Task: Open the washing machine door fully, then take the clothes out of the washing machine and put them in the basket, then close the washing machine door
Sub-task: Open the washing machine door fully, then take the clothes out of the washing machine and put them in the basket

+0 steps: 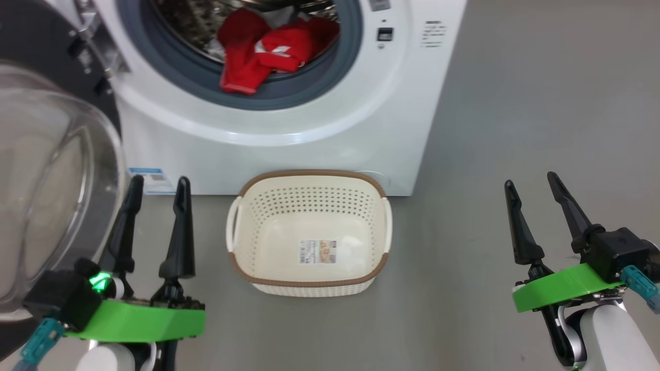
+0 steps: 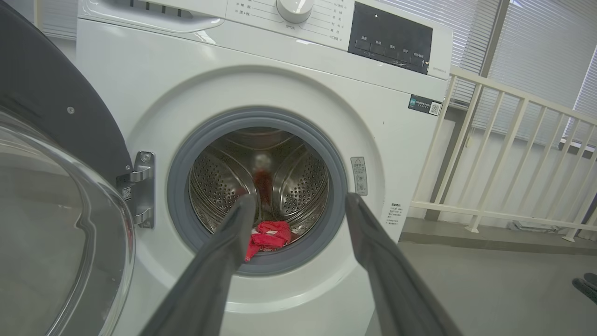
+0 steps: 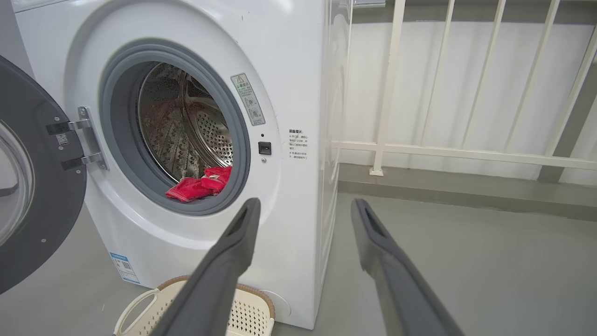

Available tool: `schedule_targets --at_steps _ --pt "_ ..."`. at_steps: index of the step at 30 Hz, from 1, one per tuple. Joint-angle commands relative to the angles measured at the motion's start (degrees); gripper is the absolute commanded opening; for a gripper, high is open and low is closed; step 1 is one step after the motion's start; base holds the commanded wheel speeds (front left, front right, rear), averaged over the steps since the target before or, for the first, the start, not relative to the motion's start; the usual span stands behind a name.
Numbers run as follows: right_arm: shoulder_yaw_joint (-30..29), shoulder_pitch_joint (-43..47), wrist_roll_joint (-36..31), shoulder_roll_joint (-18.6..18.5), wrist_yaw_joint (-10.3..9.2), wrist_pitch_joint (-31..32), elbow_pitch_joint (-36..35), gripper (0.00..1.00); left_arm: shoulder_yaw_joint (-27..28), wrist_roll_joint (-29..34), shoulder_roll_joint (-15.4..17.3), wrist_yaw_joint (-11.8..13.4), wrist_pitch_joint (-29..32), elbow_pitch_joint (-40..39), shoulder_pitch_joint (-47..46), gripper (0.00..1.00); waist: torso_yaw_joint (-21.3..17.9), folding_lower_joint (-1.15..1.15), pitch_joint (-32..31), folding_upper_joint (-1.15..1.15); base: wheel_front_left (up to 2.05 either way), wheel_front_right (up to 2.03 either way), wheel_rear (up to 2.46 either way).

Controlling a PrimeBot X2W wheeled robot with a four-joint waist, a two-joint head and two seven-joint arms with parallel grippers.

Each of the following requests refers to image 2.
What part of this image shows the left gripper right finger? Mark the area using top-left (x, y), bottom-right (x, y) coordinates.
top-left (345, 192), bottom-right (463, 336)

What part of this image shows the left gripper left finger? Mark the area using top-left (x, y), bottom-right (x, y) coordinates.
top-left (139, 193), bottom-right (257, 336)

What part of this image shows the red and white garment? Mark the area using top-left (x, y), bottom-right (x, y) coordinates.
top-left (245, 221), bottom-right (293, 263)

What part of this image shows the black round glass washer door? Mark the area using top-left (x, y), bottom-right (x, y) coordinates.
top-left (0, 2), bottom-right (136, 336)

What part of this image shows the grey rubber door gasket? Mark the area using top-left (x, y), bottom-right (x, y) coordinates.
top-left (167, 107), bottom-right (348, 276)

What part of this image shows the metal door hinge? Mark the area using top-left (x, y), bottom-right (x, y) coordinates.
top-left (117, 151), bottom-right (156, 229)

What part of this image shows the stainless steel washing machine drum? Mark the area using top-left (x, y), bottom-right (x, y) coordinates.
top-left (189, 127), bottom-right (330, 243)

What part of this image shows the white front-load washing machine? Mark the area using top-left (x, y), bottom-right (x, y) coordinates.
top-left (75, 0), bottom-right (454, 336)

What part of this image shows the cream metal railing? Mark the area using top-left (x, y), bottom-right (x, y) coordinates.
top-left (410, 68), bottom-right (597, 242)

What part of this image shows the grey warning sticker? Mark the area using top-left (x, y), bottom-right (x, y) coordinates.
top-left (351, 156), bottom-right (368, 196)

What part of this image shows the black QR code sticker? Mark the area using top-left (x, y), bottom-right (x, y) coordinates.
top-left (408, 95), bottom-right (442, 117)

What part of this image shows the black control display panel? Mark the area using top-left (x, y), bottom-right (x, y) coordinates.
top-left (347, 1), bottom-right (433, 75)

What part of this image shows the white detergent drawer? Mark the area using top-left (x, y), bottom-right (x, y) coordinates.
top-left (78, 0), bottom-right (225, 34)

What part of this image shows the white control knob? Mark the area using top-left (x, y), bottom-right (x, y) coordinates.
top-left (276, 0), bottom-right (315, 24)

